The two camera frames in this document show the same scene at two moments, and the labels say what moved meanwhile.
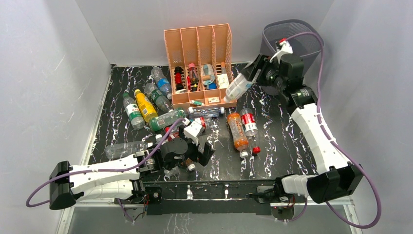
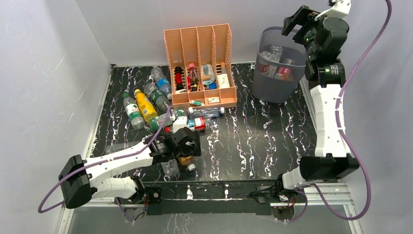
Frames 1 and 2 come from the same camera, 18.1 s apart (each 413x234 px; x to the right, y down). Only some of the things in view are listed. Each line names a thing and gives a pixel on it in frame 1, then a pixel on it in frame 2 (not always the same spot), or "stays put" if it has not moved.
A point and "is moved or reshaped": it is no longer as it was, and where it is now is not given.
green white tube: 197,103 stays put
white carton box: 223,81 stays put
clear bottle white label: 237,87 is moved or reshaped
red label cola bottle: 250,127 is moved or reshaped
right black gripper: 261,63 to 304,17
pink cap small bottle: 194,77 stays put
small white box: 214,100 stays put
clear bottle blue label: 162,82 stays put
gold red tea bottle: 189,164 stays put
